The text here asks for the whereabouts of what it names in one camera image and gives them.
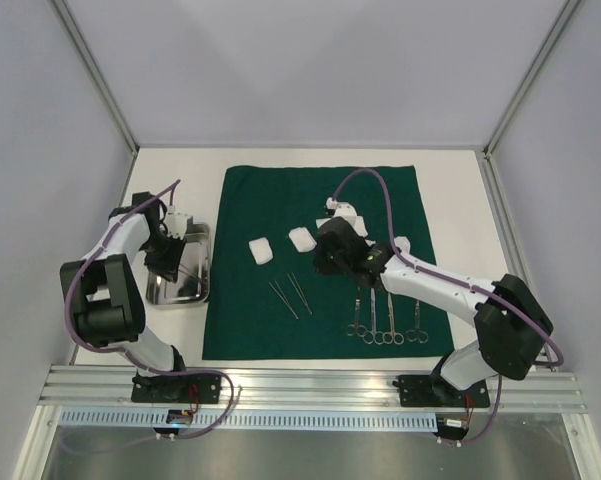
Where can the clear suture packet right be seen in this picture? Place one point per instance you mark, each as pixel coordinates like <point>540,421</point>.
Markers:
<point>402,245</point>

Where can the aluminium frame post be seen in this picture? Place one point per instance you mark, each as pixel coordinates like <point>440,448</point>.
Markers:
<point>549,43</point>
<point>76,37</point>

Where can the stainless steel instrument tray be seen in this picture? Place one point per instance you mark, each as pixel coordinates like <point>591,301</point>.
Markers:
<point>192,286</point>

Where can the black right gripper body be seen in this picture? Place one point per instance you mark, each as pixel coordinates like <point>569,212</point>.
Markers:
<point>327,257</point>

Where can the left aluminium frame post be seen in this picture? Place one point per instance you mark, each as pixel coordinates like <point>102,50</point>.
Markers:
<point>76,37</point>

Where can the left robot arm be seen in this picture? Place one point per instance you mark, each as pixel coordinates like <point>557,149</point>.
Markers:
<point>104,310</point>

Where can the dark green surgical drape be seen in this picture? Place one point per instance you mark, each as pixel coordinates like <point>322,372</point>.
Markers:
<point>247,321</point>

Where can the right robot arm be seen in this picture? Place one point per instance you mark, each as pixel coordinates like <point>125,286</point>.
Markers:
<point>510,325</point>

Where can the white gauze pad far left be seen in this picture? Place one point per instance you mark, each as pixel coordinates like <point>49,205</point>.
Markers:
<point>261,250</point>

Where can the aluminium front rail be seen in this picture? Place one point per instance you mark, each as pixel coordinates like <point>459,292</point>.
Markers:
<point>290,389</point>

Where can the steel scissors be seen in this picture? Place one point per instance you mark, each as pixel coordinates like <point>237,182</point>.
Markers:
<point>372,336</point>
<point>392,336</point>
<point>416,334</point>

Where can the slotted white cable duct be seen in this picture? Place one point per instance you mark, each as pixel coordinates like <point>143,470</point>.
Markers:
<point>249,419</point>

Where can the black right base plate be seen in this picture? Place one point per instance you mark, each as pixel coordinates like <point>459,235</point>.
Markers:
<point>428,391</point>

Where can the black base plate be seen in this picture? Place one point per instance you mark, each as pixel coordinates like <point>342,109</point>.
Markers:
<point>428,391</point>
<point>195,388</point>

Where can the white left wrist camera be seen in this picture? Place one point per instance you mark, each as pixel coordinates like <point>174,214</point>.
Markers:
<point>177,225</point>

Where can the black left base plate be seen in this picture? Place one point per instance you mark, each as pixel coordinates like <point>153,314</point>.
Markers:
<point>195,388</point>

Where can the white gauze pad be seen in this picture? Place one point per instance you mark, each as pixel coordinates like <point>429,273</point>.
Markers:
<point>322,221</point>
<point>302,239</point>
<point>261,250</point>
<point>359,227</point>

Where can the steel tweezers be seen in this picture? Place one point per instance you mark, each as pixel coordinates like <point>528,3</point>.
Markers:
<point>275,286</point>
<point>295,283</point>
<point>197,274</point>
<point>191,275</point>

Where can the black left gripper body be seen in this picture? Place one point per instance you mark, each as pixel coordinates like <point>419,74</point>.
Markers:
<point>163,253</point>

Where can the right aluminium frame post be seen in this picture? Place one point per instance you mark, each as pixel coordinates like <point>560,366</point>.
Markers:
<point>549,43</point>

